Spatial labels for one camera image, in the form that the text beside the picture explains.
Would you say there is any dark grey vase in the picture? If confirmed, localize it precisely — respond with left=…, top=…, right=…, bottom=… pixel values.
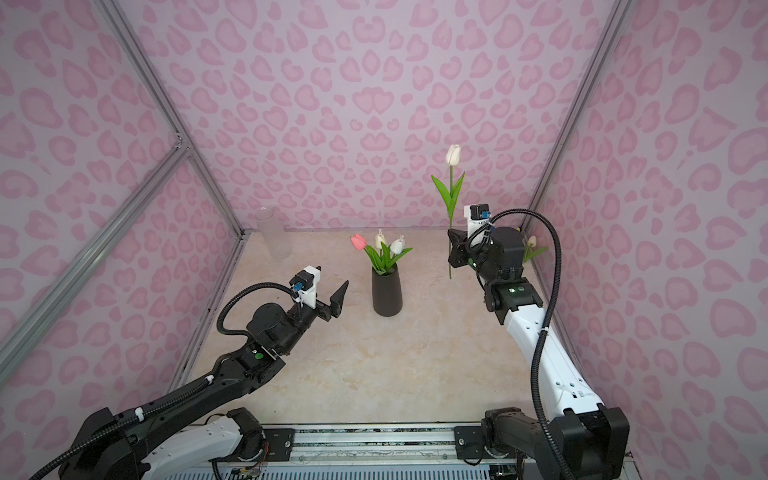
left=371, top=265, right=403, bottom=317

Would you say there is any pink tulip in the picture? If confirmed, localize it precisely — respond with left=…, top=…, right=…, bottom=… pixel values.
left=350, top=234, right=386, bottom=275

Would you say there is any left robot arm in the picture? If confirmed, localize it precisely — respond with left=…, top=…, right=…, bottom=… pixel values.
left=33, top=271, right=349, bottom=479

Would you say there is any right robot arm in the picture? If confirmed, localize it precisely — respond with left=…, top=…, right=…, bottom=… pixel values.
left=448, top=204, right=630, bottom=479

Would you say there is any clear plastic cup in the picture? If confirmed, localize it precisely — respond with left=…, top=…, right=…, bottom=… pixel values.
left=255, top=207, right=293, bottom=260

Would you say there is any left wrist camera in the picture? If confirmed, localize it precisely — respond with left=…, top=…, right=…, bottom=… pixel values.
left=289, top=266, right=321, bottom=309

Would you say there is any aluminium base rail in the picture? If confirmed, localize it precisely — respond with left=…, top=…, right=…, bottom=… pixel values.
left=113, top=419, right=637, bottom=480

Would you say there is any aluminium corner post right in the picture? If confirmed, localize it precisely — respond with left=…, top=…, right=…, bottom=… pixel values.
left=528, top=0, right=637, bottom=211

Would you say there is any aluminium frame left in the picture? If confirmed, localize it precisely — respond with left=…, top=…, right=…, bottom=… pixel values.
left=1, top=1, right=244, bottom=385

